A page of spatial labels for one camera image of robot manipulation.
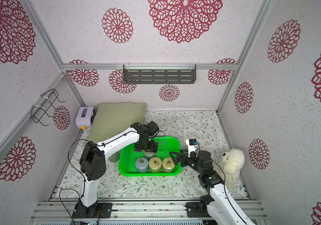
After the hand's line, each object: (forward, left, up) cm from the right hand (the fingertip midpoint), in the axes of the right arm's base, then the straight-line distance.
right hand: (174, 151), depth 77 cm
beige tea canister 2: (-4, +3, -9) cm, 10 cm away
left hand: (+4, +15, -8) cm, 18 cm away
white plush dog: (-6, -29, 0) cm, 30 cm away
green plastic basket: (+3, +30, -15) cm, 34 cm away
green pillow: (+28, +45, -4) cm, 53 cm away
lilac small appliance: (+32, +65, -7) cm, 73 cm away
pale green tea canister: (+2, +15, -10) cm, 18 cm away
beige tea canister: (-4, +11, -9) cm, 15 cm away
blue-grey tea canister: (-5, +19, -8) cm, 21 cm away
